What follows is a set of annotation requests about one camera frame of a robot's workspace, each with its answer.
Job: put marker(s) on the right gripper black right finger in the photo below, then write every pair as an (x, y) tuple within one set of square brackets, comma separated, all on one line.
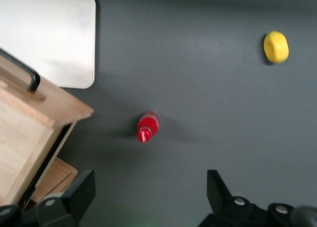
[(223, 199)]

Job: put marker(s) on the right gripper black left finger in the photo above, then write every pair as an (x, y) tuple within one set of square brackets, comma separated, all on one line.
[(79, 192)]

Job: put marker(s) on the wooden drawer cabinet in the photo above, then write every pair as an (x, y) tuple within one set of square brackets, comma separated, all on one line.
[(53, 185)]

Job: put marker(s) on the red cola bottle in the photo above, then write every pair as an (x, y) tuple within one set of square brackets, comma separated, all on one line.
[(148, 126)]

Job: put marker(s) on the cream plastic tray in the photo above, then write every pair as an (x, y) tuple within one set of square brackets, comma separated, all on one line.
[(49, 33)]

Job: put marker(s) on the yellow lemon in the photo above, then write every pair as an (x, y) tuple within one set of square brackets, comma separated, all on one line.
[(276, 47)]

